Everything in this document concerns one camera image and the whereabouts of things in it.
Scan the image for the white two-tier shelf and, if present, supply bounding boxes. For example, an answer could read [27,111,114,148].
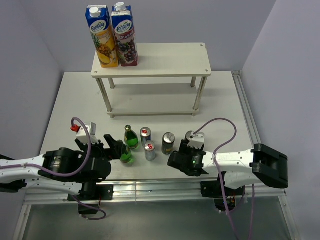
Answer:
[91,42,212,118]

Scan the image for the rear green glass bottle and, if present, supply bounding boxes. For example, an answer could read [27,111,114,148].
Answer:
[124,125,139,149]

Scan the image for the silver energy can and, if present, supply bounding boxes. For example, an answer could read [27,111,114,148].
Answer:
[144,140,156,162]
[140,127,152,147]

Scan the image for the pineapple juice carton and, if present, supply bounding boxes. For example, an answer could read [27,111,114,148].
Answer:
[85,5,119,68]

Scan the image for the aluminium right rail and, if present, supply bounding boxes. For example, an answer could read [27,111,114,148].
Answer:
[231,70,262,146]

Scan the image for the rear silver energy can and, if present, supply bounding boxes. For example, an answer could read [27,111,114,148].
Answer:
[140,127,152,147]

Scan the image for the black can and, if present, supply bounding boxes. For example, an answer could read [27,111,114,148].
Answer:
[161,132,176,155]
[184,130,195,142]

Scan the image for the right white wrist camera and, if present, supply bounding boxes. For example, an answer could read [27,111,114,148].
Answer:
[187,132,205,150]

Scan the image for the aluminium rail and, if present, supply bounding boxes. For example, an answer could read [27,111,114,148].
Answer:
[231,70,262,146]
[22,178,287,206]

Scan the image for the green glass bottle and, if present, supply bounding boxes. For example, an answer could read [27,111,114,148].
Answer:
[124,125,139,149]
[117,140,132,164]

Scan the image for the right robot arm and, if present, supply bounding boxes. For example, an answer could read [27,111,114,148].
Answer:
[167,140,289,195]

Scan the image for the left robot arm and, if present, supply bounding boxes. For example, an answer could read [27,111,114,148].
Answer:
[0,134,127,200]

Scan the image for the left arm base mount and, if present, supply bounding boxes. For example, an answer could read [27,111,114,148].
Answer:
[67,184,114,221]

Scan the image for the front green glass bottle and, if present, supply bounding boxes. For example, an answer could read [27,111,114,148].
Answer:
[117,140,132,164]

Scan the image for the grape juice carton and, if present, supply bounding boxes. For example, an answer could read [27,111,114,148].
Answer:
[111,2,138,67]

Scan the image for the aluminium front rail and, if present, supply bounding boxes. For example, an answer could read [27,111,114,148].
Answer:
[22,178,287,206]

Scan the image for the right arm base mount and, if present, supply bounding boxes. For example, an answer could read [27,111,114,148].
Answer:
[200,181,246,212]

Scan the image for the front silver energy can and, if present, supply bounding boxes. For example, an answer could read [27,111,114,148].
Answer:
[144,140,156,162]

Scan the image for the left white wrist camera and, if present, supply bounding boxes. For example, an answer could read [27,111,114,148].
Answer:
[70,122,99,145]

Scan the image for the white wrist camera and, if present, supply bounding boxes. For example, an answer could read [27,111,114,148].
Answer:
[70,122,99,145]
[187,132,205,150]

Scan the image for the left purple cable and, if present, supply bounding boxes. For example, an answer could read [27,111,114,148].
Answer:
[0,116,107,221]

